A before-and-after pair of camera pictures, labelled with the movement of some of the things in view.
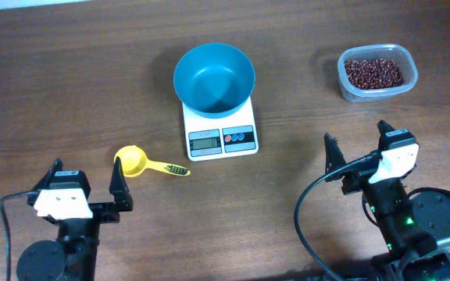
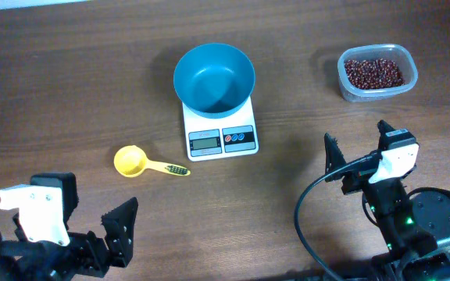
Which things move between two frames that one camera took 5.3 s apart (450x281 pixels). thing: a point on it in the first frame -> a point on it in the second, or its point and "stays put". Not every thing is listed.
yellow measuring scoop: (133, 161) stays put
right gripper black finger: (383, 128) stays put
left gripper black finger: (119, 188) -> (119, 224)
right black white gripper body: (354, 183) stays put
